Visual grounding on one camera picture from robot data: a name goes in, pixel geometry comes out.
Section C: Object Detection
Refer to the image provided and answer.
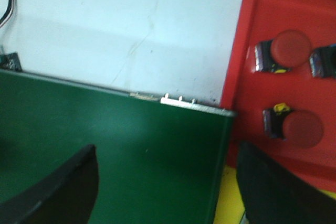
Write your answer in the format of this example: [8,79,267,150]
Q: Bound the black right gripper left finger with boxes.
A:
[1,144,99,223]

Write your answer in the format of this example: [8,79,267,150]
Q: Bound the red mushroom push button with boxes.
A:
[263,103,324,148]
[254,30,312,74]
[309,44,335,78]

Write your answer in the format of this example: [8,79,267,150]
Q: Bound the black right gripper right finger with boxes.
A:
[236,142,335,223]

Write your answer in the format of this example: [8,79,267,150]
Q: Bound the red orange plate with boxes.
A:
[220,0,335,191]

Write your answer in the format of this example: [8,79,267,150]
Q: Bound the green conveyor belt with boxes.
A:
[1,70,234,223]

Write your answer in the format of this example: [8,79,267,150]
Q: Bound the black cable connector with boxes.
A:
[1,52,22,72]

